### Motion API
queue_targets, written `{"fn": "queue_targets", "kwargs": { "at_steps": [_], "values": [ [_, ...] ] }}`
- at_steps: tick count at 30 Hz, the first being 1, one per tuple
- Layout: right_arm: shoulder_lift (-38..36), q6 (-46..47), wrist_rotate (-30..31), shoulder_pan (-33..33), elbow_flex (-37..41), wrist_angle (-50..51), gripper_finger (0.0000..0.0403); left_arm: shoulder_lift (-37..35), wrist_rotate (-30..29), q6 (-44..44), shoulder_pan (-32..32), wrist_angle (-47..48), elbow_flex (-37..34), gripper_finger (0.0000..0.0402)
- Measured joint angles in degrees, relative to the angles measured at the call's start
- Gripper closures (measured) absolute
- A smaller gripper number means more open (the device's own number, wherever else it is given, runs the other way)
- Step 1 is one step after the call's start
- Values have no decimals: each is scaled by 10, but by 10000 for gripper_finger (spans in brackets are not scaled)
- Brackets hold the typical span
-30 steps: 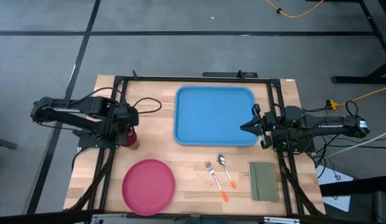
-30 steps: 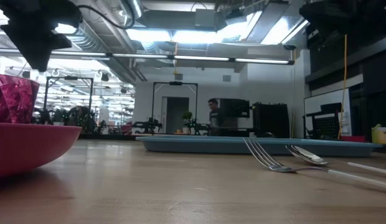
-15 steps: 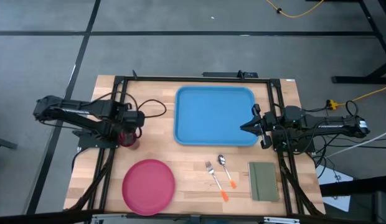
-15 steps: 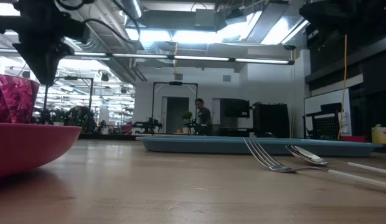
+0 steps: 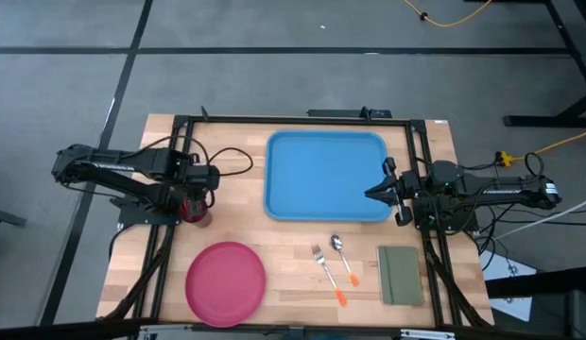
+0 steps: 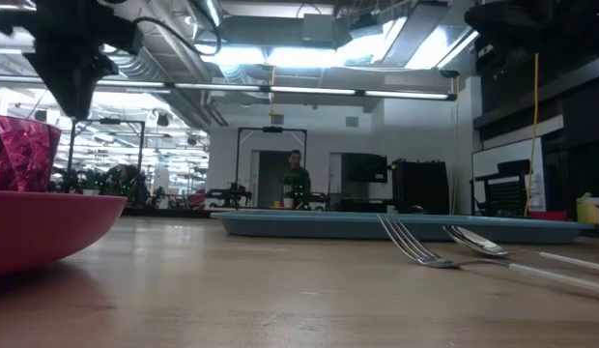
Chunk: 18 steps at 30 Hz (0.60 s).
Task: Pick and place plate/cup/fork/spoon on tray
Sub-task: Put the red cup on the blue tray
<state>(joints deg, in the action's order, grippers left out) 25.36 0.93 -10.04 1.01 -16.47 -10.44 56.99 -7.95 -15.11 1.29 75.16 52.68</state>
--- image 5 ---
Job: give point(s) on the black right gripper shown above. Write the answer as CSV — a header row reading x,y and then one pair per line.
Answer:
x,y
406,186

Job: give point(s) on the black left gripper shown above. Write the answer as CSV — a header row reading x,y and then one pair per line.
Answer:
x,y
203,177

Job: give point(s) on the red faceted plastic cup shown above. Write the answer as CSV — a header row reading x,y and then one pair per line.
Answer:
x,y
196,212

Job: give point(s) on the pink round plate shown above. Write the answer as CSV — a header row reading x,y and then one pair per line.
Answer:
x,y
225,284

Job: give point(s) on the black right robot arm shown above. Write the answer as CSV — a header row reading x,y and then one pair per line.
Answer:
x,y
510,191

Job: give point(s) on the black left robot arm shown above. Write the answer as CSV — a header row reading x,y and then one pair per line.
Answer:
x,y
132,163

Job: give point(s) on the blue plastic tray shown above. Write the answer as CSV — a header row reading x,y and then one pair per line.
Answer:
x,y
321,175

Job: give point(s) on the green spiral notebook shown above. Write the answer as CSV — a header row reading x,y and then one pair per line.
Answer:
x,y
401,275

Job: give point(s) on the white paper sheet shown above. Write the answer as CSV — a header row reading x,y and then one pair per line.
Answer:
x,y
503,271

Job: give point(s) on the black aluminium table frame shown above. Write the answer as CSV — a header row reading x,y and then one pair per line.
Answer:
x,y
298,120

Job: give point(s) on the black table leg frame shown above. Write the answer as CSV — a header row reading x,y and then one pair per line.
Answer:
x,y
534,121

